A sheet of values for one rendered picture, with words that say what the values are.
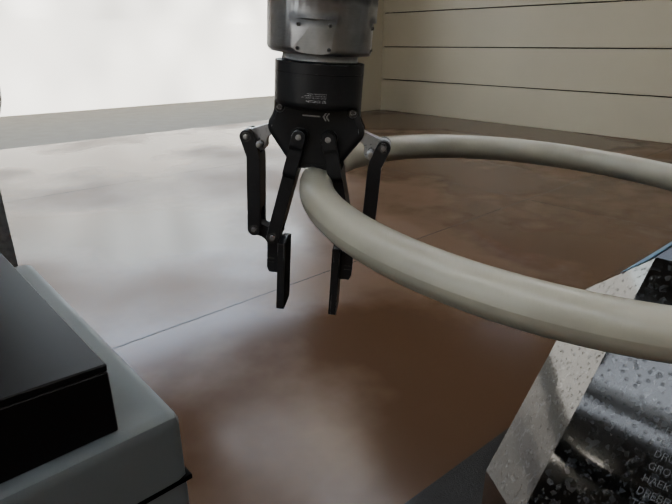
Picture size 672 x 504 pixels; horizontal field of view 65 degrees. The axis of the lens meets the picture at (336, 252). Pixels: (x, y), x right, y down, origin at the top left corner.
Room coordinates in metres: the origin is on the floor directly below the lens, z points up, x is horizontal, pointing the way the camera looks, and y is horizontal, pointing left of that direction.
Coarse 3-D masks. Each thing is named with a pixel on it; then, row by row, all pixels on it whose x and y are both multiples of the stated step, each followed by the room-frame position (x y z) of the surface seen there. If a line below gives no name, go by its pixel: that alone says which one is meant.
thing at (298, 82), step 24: (288, 72) 0.45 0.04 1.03; (312, 72) 0.44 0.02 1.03; (336, 72) 0.44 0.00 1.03; (360, 72) 0.46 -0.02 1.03; (288, 96) 0.45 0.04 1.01; (312, 96) 0.44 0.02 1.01; (336, 96) 0.44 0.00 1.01; (360, 96) 0.46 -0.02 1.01; (288, 120) 0.47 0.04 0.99; (312, 120) 0.46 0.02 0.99; (336, 120) 0.46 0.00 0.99; (360, 120) 0.46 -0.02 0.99; (288, 144) 0.47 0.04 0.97; (312, 144) 0.47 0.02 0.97
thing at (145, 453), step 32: (96, 352) 0.40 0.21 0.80; (128, 384) 0.36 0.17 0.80; (128, 416) 0.32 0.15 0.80; (160, 416) 0.32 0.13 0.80; (96, 448) 0.29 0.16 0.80; (128, 448) 0.29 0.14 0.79; (160, 448) 0.31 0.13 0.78; (32, 480) 0.26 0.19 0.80; (64, 480) 0.27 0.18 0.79; (96, 480) 0.28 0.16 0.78; (128, 480) 0.29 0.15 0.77; (160, 480) 0.31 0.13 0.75
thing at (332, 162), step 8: (328, 136) 0.45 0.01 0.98; (328, 144) 0.46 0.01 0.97; (336, 144) 0.46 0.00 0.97; (328, 152) 0.46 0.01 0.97; (336, 152) 0.46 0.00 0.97; (328, 160) 0.46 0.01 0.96; (336, 160) 0.46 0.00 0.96; (328, 168) 0.46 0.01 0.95; (336, 168) 0.46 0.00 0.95; (344, 168) 0.49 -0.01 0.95; (336, 176) 0.46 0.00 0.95; (344, 176) 0.48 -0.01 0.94; (336, 184) 0.46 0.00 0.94; (344, 184) 0.47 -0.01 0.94; (344, 192) 0.46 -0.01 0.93
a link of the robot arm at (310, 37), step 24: (288, 0) 0.44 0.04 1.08; (312, 0) 0.43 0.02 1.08; (336, 0) 0.43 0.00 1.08; (360, 0) 0.44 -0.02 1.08; (288, 24) 0.44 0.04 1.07; (312, 24) 0.43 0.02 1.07; (336, 24) 0.43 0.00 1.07; (360, 24) 0.44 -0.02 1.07; (288, 48) 0.44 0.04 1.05; (312, 48) 0.43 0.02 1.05; (336, 48) 0.43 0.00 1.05; (360, 48) 0.44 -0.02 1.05
